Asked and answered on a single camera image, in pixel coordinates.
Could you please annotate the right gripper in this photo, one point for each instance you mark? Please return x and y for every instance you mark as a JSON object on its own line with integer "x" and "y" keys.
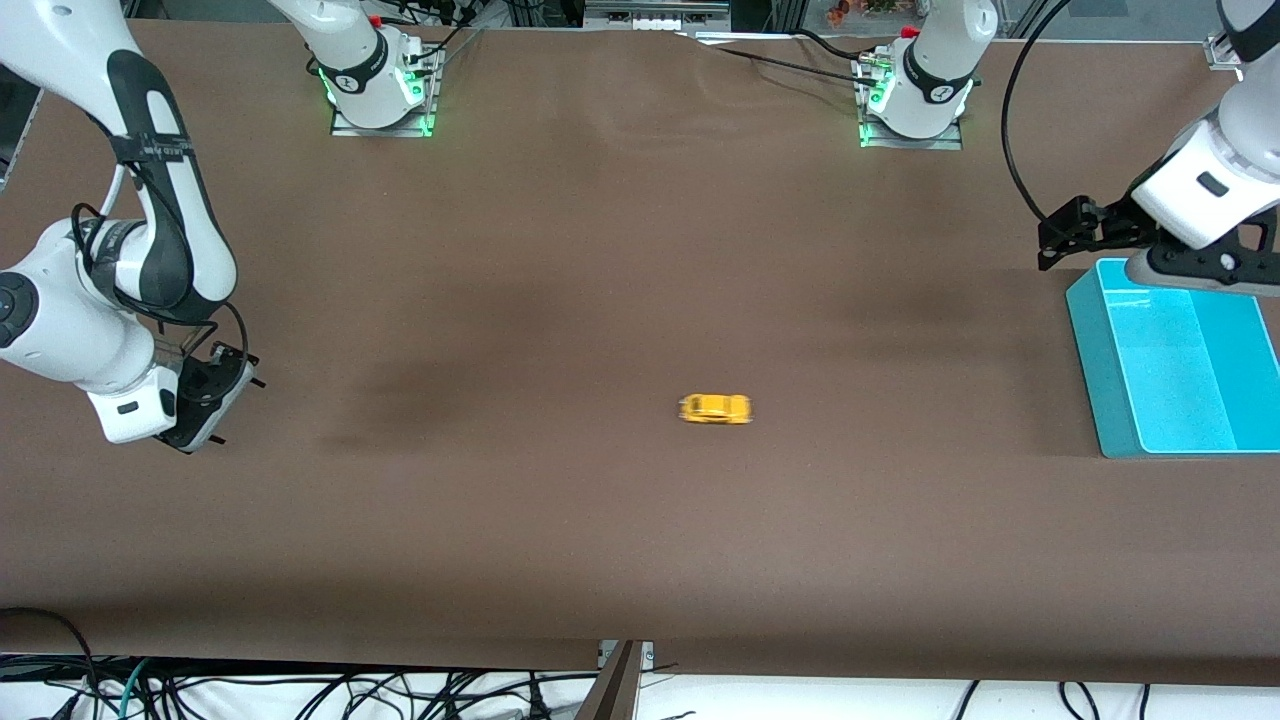
{"x": 207, "y": 384}

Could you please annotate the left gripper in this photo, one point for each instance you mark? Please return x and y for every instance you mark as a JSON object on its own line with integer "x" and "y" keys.
{"x": 1113, "y": 226}

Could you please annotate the yellow beetle toy car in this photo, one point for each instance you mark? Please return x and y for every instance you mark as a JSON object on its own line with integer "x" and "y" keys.
{"x": 715, "y": 408}

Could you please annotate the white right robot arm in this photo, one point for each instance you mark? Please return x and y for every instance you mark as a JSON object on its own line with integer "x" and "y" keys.
{"x": 60, "y": 330}

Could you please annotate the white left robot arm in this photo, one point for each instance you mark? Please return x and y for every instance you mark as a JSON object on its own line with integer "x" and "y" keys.
{"x": 935, "y": 70}

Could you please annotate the turquoise plastic bin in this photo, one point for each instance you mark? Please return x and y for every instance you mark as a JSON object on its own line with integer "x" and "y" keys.
{"x": 1100, "y": 380}

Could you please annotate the orange object behind table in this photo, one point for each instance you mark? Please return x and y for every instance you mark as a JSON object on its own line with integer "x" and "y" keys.
{"x": 840, "y": 12}

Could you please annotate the brown table cover mat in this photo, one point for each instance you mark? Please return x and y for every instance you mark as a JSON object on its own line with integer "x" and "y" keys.
{"x": 640, "y": 250}

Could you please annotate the white power strip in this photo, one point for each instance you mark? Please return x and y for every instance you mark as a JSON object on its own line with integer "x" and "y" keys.
{"x": 655, "y": 18}

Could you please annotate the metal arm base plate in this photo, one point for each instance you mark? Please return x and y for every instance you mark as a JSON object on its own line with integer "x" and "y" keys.
{"x": 940, "y": 143}
{"x": 350, "y": 130}

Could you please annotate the aluminium frame corner bracket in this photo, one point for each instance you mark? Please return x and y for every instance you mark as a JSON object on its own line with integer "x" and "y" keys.
{"x": 1220, "y": 55}

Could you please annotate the metal table edge bracket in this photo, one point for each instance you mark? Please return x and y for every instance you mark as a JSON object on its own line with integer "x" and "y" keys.
{"x": 620, "y": 690}

